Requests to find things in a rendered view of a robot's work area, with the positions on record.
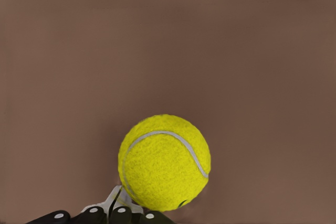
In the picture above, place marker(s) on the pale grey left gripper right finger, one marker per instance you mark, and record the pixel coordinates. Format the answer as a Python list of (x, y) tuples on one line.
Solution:
[(121, 214)]

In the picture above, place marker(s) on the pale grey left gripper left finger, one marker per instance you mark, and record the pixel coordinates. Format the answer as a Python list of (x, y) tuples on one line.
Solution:
[(94, 214)]

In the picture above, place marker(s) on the yellow tennis ball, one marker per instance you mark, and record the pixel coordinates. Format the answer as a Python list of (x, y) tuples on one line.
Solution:
[(164, 163)]

